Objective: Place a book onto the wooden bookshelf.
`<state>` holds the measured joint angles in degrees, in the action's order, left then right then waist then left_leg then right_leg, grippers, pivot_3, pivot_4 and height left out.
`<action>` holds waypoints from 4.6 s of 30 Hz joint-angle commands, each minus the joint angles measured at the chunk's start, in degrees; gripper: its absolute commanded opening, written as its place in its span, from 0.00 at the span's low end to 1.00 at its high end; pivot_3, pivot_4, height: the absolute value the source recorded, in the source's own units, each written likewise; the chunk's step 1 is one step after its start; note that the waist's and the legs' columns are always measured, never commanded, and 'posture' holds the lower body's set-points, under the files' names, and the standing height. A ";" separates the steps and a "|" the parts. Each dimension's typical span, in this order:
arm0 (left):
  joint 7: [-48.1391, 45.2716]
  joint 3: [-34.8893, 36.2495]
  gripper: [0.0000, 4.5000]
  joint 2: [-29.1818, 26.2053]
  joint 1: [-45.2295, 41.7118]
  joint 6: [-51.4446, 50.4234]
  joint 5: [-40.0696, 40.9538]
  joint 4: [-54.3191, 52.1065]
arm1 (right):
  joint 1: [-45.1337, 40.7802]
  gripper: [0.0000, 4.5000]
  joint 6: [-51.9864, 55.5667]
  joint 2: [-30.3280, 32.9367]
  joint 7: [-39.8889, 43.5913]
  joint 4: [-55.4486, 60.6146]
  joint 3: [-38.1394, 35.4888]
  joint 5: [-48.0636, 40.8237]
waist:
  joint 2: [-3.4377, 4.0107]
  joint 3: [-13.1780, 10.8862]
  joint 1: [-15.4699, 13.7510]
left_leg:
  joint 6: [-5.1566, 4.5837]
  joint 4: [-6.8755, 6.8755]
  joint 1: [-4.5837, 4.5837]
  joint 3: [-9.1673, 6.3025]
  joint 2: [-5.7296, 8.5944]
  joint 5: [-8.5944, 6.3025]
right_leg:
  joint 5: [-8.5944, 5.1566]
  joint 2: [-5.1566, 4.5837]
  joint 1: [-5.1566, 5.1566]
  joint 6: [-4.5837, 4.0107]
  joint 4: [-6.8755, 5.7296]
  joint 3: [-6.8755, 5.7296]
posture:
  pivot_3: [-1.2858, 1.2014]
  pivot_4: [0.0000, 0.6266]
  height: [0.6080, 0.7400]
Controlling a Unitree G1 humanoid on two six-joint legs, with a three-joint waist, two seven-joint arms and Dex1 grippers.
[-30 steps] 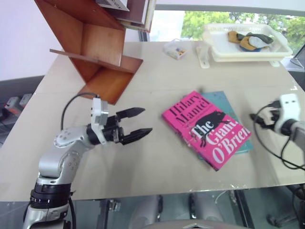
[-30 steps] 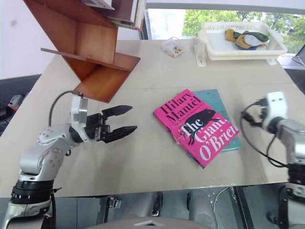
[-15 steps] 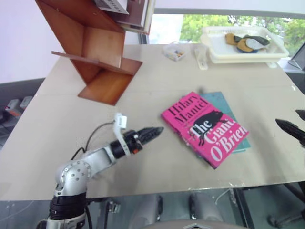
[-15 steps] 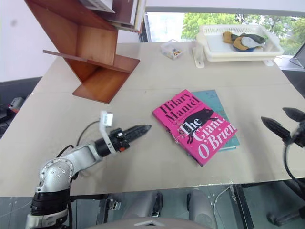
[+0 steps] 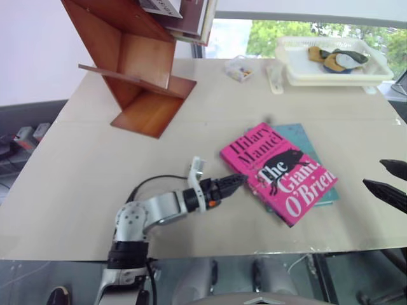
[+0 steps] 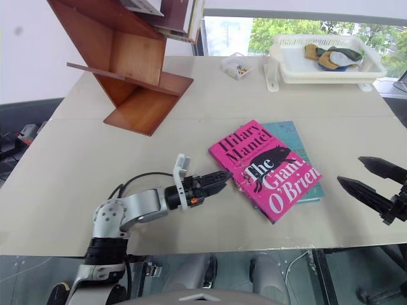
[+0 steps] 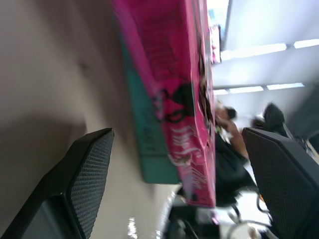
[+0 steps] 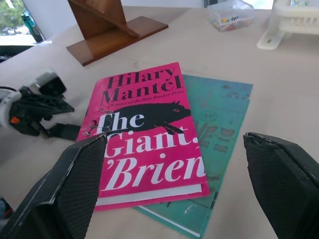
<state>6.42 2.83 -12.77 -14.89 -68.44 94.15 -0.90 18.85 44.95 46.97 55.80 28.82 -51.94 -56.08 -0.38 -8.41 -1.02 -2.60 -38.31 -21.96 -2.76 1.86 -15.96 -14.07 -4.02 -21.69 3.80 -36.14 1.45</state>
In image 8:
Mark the wooden bookshelf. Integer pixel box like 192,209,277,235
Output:
66,0,169,67

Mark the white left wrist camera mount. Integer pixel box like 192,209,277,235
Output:
0,69,68,128

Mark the white plastic rack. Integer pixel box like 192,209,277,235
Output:
256,0,319,51

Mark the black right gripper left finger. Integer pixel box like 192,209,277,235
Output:
0,133,108,239

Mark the green drink bottle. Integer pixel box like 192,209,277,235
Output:
20,12,45,43

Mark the teal hardcover book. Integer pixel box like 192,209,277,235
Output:
133,74,254,238

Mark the clear plastic box with pins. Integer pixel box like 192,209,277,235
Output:
207,0,255,33

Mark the pink hardcover book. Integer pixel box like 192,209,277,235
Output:
76,62,211,213

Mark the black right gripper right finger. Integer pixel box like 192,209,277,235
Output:
242,131,319,239

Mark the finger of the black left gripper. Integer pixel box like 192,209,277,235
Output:
37,96,76,117
46,122,81,141

